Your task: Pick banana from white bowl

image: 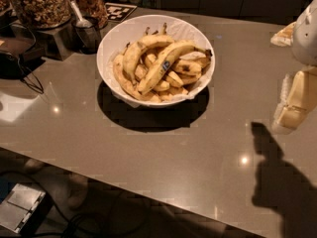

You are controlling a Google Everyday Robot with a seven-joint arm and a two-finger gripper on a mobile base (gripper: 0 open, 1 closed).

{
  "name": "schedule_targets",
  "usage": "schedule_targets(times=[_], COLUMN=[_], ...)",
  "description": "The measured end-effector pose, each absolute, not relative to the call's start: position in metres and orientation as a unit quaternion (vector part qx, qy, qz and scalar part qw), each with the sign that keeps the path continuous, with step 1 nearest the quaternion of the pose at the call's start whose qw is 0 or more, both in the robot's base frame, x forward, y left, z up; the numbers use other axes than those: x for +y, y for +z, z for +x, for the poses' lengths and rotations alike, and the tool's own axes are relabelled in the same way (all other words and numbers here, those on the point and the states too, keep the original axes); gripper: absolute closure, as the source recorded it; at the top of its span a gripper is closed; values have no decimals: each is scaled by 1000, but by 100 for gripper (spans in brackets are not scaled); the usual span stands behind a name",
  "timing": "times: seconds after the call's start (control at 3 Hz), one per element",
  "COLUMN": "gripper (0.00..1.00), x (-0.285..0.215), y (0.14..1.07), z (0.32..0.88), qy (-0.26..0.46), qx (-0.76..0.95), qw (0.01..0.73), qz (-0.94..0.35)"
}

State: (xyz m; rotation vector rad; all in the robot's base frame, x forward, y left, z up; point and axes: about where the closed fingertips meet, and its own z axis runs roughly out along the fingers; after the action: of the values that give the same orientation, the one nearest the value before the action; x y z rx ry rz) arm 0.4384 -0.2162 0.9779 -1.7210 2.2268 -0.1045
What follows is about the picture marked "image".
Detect black cables on floor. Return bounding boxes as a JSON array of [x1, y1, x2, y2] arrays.
[[0, 171, 150, 238]]

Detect dark cup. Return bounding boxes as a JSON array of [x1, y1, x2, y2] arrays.
[[71, 16, 101, 54]]

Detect grey box on floor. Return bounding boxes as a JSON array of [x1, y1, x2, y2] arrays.
[[0, 183, 46, 235]]

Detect banana along bowl left edge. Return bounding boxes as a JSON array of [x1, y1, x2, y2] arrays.
[[113, 54, 160, 103]]

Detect black cable on table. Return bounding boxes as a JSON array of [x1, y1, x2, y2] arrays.
[[14, 55, 46, 95]]

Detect white plastic spoon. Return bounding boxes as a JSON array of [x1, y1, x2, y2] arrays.
[[67, 0, 92, 28]]

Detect spotted banana right side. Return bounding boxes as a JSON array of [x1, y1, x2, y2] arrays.
[[171, 59, 202, 75]]

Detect large glass jar of nuts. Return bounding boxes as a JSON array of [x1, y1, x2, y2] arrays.
[[10, 0, 71, 30]]

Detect curved banana left top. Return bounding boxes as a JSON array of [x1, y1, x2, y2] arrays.
[[123, 35, 174, 84]]

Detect small glass jar of nuts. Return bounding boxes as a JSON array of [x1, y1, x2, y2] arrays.
[[76, 0, 108, 29]]

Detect white bowl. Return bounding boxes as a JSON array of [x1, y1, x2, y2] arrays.
[[96, 15, 215, 108]]

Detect black device on left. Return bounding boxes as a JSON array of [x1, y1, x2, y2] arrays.
[[0, 23, 47, 81]]

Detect long top banana with sticker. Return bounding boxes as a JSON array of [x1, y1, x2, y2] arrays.
[[137, 40, 212, 95]]

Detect metal box under jar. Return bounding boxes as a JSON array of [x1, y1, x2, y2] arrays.
[[34, 22, 77, 60]]

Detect black white marker tag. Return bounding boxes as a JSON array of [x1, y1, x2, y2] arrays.
[[105, 2, 137, 22]]

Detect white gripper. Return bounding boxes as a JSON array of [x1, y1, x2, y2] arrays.
[[270, 0, 317, 134]]

